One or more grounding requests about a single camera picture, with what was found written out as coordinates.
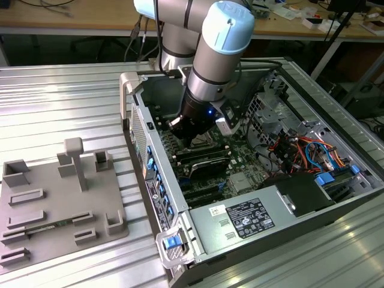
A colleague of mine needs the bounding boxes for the silver chipset heatsink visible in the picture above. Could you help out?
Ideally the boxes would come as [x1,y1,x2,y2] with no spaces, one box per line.
[230,173,252,193]

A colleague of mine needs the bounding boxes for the black air shroud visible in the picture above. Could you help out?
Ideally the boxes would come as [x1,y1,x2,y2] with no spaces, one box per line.
[259,173,335,217]

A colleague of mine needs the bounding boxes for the black RAM slot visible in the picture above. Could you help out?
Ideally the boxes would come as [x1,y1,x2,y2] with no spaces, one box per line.
[149,103,181,117]
[155,113,179,128]
[175,143,229,159]
[178,149,230,165]

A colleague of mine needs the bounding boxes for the blue disk carrier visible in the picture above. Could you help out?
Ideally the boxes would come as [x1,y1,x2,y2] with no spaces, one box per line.
[314,172,336,187]

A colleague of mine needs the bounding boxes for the black computer box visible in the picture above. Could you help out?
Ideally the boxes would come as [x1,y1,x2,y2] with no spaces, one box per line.
[344,85,384,119]

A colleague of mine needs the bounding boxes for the black cable with plug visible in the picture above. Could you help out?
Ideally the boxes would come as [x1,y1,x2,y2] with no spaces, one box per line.
[124,13,160,64]

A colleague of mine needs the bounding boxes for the grey ribbed case handle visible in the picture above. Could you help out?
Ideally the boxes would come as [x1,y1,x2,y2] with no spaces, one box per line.
[155,226,196,269]

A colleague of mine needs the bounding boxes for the grey parts rack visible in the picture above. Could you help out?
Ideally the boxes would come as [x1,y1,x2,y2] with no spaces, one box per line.
[0,137,131,272]

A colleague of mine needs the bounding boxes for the orange wire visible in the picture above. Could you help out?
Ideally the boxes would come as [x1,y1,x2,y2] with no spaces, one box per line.
[299,136,349,167]

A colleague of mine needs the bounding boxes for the grey PC case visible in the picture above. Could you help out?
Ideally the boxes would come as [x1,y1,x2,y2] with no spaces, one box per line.
[119,64,384,288]

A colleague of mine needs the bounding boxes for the green motherboard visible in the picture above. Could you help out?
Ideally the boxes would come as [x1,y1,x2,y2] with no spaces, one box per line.
[149,100,272,209]

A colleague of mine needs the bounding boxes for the wooden desk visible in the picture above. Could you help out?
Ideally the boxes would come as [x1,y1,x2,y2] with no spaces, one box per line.
[0,0,384,79]

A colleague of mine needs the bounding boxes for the green RAM stick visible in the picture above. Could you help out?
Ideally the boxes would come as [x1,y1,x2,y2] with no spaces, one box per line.
[23,218,74,233]

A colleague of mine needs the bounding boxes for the grey power supply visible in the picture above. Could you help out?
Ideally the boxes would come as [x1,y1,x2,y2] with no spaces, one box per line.
[188,184,299,256]

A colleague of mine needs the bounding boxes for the small black camera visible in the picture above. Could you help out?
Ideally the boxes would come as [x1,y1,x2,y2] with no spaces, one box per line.
[166,116,185,134]

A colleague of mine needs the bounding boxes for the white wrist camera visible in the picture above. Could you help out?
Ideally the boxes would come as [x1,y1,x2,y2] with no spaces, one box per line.
[214,100,241,137]

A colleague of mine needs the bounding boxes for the blue handle latch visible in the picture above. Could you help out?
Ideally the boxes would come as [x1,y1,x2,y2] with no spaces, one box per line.
[164,236,181,250]

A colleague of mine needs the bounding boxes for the small white box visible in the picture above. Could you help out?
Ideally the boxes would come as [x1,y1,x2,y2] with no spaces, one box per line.
[302,17,326,30]

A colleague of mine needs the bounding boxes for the blue wire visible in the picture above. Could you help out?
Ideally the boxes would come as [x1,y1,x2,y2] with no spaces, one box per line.
[304,140,335,172]

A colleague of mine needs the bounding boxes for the brown white box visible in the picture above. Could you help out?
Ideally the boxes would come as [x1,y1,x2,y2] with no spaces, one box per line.
[361,19,384,35]

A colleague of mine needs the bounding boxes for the metal drive cage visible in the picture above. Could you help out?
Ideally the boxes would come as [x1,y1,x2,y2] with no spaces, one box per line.
[245,89,301,145]

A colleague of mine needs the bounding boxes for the black graphics card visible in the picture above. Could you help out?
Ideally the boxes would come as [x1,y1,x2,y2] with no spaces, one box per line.
[188,156,230,181]

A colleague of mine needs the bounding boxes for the black expansion slot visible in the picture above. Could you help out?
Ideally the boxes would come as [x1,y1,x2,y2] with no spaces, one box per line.
[181,184,223,198]
[184,194,225,208]

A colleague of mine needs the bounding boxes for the black chair base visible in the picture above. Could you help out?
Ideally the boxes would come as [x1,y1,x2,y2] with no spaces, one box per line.
[70,35,128,59]

